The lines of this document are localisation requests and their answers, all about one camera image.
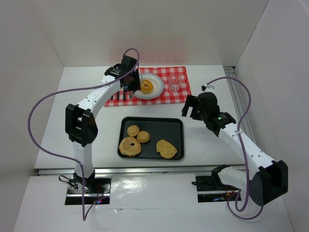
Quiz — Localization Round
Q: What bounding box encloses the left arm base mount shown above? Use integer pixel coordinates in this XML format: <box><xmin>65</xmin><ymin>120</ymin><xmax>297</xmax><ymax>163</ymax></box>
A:
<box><xmin>58</xmin><ymin>175</ymin><xmax>111</xmax><ymax>205</ymax></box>

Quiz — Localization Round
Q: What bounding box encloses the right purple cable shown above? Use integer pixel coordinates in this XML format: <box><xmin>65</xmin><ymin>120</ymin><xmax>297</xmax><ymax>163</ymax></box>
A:
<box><xmin>201</xmin><ymin>76</ymin><xmax>264</xmax><ymax>220</ymax></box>

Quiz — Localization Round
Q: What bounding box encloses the large pale bagel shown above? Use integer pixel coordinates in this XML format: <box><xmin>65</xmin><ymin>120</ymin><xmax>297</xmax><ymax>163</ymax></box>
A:
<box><xmin>119</xmin><ymin>137</ymin><xmax>141</xmax><ymax>157</ymax></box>

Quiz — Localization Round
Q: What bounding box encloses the small round bun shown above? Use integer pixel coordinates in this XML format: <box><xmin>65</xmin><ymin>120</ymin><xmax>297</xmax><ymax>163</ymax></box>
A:
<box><xmin>127</xmin><ymin>125</ymin><xmax>140</xmax><ymax>137</ymax></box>
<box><xmin>137</xmin><ymin>131</ymin><xmax>150</xmax><ymax>143</ymax></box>

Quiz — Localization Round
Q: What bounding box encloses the black baking tray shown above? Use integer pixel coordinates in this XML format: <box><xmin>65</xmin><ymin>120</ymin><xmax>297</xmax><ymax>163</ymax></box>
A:
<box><xmin>119</xmin><ymin>116</ymin><xmax>184</xmax><ymax>161</ymax></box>

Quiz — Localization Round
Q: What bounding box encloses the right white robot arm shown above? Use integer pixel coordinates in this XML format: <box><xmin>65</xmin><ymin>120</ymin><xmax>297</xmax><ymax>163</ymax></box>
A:
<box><xmin>182</xmin><ymin>92</ymin><xmax>288</xmax><ymax>206</ymax></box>

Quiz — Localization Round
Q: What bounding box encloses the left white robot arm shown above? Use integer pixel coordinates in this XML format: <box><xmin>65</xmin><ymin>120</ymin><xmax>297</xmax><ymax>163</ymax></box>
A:
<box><xmin>65</xmin><ymin>55</ymin><xmax>140</xmax><ymax>190</ymax></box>

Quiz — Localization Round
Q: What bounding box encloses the clear plastic cup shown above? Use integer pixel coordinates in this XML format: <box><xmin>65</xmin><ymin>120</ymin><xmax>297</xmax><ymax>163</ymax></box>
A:
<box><xmin>167</xmin><ymin>74</ymin><xmax>183</xmax><ymax>93</ymax></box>

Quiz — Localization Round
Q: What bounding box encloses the oval speckled bread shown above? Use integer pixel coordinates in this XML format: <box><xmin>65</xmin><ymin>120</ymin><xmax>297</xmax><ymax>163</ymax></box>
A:
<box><xmin>156</xmin><ymin>140</ymin><xmax>177</xmax><ymax>159</ymax></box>

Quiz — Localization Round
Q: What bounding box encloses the aluminium rail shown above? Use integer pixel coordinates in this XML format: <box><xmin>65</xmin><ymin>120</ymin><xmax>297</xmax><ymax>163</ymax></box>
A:
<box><xmin>38</xmin><ymin>166</ymin><xmax>215</xmax><ymax>176</ymax></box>

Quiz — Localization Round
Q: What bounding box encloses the white paper plate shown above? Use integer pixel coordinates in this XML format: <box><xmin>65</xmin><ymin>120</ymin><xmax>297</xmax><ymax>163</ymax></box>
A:
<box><xmin>133</xmin><ymin>73</ymin><xmax>164</xmax><ymax>100</ymax></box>

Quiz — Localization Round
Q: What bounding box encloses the purple cable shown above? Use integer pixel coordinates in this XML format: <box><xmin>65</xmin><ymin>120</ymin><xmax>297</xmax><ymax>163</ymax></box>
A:
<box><xmin>201</xmin><ymin>76</ymin><xmax>264</xmax><ymax>220</ymax></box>
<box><xmin>27</xmin><ymin>48</ymin><xmax>140</xmax><ymax>221</ymax></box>

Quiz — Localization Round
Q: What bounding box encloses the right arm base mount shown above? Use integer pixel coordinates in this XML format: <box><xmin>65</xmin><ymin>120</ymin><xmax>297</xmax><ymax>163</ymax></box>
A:
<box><xmin>192</xmin><ymin>165</ymin><xmax>239</xmax><ymax>203</ymax></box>

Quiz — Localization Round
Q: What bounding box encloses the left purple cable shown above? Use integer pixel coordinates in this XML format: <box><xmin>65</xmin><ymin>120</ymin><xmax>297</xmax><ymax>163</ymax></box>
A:
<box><xmin>27</xmin><ymin>48</ymin><xmax>140</xmax><ymax>221</ymax></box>

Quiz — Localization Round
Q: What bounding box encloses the orange glazed donut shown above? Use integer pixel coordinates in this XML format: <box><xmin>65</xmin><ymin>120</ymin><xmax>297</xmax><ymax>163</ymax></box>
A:
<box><xmin>140</xmin><ymin>79</ymin><xmax>154</xmax><ymax>94</ymax></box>

